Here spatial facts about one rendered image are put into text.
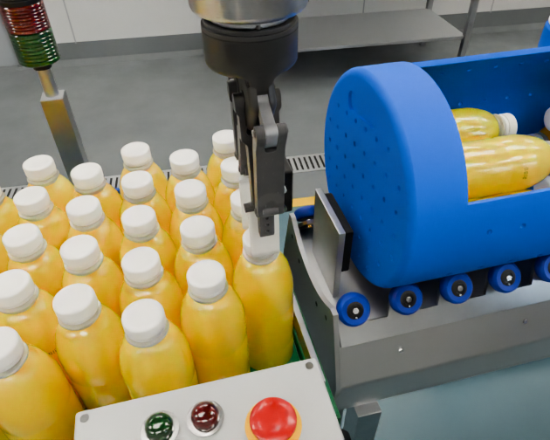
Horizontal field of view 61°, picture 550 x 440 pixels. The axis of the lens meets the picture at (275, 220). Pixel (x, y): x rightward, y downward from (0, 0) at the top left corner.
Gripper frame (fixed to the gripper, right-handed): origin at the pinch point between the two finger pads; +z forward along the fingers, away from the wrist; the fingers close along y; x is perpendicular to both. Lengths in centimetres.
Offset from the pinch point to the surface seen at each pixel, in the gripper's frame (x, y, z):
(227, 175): 1.3, 13.3, 3.8
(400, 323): -18.4, -2.5, 21.5
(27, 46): 26.4, 42.0, -5.4
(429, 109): -19.3, 2.8, -8.0
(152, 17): 7, 350, 85
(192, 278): 7.8, -4.0, 3.0
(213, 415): 8.0, -18.6, 2.8
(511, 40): -280, 297, 115
